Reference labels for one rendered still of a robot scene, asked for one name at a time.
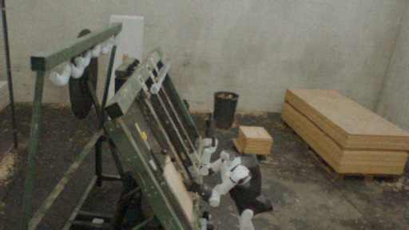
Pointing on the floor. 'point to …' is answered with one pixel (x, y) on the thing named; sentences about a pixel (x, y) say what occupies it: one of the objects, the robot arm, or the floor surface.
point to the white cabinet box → (129, 28)
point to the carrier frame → (134, 216)
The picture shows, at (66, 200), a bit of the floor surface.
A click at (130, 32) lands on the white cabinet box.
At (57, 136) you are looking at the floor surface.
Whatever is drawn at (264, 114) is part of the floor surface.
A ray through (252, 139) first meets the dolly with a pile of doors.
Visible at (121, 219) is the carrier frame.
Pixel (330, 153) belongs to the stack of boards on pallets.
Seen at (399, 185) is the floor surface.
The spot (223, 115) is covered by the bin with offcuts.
